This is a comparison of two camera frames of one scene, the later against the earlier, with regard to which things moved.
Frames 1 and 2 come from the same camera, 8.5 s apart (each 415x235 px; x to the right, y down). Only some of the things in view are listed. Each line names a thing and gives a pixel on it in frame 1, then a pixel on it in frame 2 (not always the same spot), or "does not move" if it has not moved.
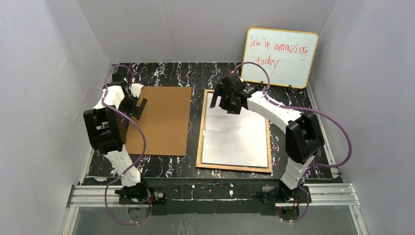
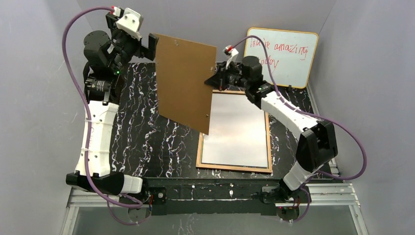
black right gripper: [223, 97] → [222, 75]
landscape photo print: [233, 139] does not move
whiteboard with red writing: [288, 56] does not move
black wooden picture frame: [199, 163] does not move
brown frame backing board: [165, 121] → [183, 65]
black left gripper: [139, 108] → [142, 45]
